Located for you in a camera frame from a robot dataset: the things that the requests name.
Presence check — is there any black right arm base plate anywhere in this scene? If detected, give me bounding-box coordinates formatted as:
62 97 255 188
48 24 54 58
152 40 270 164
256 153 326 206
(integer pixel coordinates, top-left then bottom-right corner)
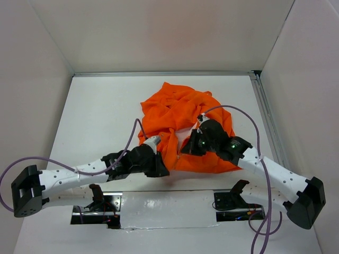
212 191 265 222

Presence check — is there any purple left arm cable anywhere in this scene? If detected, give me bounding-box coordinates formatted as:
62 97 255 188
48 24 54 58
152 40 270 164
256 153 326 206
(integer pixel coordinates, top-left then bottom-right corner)
0 118 146 212

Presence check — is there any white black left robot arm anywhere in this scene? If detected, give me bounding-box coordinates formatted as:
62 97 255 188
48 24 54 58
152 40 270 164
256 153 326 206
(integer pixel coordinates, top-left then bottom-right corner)
11 144 170 217

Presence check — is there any orange jacket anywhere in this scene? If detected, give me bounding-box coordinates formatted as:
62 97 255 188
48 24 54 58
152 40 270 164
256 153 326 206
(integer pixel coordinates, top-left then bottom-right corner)
138 83 239 174

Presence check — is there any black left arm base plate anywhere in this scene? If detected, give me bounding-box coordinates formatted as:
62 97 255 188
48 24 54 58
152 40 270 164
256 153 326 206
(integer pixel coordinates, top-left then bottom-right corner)
70 192 122 229

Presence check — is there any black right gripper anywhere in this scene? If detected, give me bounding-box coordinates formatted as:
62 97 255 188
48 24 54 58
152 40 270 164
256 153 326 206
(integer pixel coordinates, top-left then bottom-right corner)
181 128 219 155

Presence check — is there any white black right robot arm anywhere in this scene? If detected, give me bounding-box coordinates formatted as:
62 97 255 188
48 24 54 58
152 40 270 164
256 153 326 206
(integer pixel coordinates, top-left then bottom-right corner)
181 115 326 229

